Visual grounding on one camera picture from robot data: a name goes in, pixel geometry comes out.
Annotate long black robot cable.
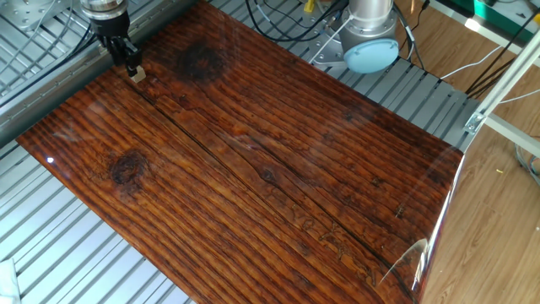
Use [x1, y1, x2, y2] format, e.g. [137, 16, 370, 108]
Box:
[244, 0, 351, 44]

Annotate grey cable bundle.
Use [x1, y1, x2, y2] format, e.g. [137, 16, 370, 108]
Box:
[513, 143, 540, 187]

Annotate silver perforated mount plate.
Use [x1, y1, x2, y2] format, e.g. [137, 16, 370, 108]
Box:
[0, 0, 72, 33]

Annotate white floor cable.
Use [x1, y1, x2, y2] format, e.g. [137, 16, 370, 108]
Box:
[440, 45, 504, 81]

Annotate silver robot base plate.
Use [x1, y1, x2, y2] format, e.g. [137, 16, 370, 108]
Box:
[310, 35, 352, 67]

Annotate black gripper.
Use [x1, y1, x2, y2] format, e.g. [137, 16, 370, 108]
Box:
[89, 11, 143, 78]

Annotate glossy wood grain mat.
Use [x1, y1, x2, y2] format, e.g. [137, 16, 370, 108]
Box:
[15, 0, 465, 304]

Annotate green bench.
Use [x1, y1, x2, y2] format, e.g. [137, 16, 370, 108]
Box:
[446, 0, 540, 43]

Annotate white cable tie tail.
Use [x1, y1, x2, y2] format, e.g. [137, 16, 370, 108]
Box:
[307, 15, 354, 65]

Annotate white cloth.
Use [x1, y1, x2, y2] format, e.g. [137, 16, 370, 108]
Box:
[0, 258, 22, 304]

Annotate black floor cables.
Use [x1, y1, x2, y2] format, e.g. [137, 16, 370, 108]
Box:
[465, 11, 540, 99]

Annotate black cable along rail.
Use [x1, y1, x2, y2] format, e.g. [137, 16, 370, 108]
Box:
[0, 23, 102, 109]

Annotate aluminium frame post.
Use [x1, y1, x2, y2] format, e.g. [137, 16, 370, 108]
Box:
[463, 29, 540, 158]

